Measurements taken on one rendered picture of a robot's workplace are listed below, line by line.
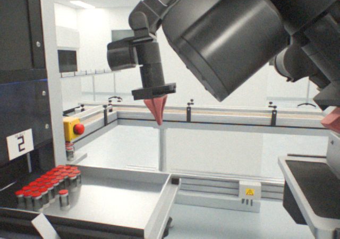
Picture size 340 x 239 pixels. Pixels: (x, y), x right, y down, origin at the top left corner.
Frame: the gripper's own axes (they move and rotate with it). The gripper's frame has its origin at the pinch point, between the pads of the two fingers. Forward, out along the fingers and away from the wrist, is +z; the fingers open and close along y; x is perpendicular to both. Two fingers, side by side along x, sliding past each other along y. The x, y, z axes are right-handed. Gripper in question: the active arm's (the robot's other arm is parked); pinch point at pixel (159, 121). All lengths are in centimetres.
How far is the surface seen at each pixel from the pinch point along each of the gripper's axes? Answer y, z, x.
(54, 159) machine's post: 38.3, 9.8, -6.2
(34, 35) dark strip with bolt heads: 32.5, -27.6, -2.6
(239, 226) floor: -13, 112, -119
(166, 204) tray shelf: 0.3, 20.3, 5.1
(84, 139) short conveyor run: 49, 13, -42
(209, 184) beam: 0, 59, -84
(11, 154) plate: 36.6, 2.0, 11.0
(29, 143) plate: 36.5, 1.2, 4.4
